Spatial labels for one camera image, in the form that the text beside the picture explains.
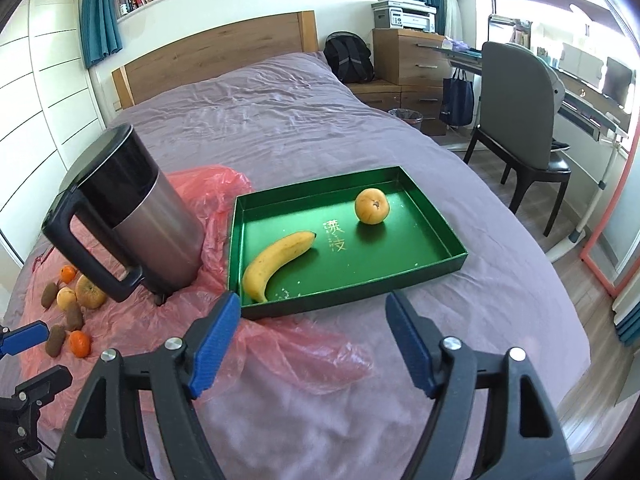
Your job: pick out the brown kiwi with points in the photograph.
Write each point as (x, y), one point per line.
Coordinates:
(48, 294)
(55, 340)
(75, 316)

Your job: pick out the dark blue tote bag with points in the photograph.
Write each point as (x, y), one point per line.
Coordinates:
(457, 100)

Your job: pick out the wooden headboard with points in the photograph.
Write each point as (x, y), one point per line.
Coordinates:
(210, 50)

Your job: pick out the mesh trash bin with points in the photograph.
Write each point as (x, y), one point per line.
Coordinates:
(406, 117)

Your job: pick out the pink framed mirror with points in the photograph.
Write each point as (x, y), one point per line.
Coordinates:
(607, 200)

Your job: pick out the wooden nightstand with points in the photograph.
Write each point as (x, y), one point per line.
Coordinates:
(425, 105)

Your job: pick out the small tangerine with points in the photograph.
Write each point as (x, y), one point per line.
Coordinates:
(67, 273)
(79, 344)

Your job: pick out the white printer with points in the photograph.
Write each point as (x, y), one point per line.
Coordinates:
(404, 14)

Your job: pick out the grey chair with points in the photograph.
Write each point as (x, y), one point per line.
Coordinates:
(515, 105)

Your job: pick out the black and steel electric kettle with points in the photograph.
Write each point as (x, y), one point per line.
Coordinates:
(150, 220)

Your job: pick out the white wardrobe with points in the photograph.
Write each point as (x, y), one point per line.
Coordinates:
(45, 110)

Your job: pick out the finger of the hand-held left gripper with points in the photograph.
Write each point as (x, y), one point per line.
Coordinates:
(25, 337)
(50, 380)

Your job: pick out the white adjustable desk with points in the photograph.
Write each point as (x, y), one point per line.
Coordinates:
(590, 117)

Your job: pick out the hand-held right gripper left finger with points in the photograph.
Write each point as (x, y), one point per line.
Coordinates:
(212, 345)

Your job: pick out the round yellow-orange pear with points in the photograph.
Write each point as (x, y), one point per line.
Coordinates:
(372, 205)

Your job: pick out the pink plastic bag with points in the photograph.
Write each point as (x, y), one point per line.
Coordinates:
(300, 350)

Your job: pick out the small yellow pear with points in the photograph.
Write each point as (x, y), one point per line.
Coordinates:
(66, 298)

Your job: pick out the large brownish pear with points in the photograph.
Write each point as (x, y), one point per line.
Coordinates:
(91, 293)

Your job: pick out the wooden dresser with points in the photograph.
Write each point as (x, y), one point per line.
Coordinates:
(405, 57)

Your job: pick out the computer monitor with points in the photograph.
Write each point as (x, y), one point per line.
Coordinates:
(617, 82)

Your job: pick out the black backpack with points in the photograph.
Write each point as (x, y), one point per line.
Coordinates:
(348, 57)

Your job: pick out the green tray box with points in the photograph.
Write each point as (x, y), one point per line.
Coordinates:
(350, 260)

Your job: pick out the yellow banana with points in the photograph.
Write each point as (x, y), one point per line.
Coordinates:
(272, 262)

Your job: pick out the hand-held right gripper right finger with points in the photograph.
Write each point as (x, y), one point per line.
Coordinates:
(410, 345)

